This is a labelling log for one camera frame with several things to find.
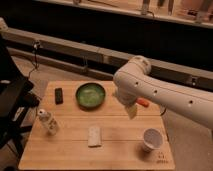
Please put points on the white plastic bottle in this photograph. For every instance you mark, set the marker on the white plastic bottle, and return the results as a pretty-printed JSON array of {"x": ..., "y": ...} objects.
[{"x": 48, "y": 121}]

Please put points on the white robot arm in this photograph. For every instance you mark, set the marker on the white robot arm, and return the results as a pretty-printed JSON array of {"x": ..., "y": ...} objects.
[{"x": 132, "y": 81}]

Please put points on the black rectangular remote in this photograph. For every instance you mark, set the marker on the black rectangular remote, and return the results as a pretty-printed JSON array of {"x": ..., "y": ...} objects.
[{"x": 58, "y": 96}]

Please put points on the green ceramic bowl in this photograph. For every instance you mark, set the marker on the green ceramic bowl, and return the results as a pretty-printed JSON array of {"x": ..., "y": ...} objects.
[{"x": 90, "y": 95}]

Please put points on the white paper cup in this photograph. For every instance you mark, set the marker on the white paper cup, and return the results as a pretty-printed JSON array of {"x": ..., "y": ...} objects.
[{"x": 152, "y": 140}]

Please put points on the orange carrot toy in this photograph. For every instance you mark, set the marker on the orange carrot toy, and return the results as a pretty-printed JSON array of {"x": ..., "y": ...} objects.
[{"x": 143, "y": 102}]

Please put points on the cream end effector tip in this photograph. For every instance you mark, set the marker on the cream end effector tip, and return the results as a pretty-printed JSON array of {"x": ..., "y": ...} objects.
[{"x": 131, "y": 111}]

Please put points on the black chair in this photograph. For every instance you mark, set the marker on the black chair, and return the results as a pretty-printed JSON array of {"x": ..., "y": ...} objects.
[{"x": 15, "y": 100}]

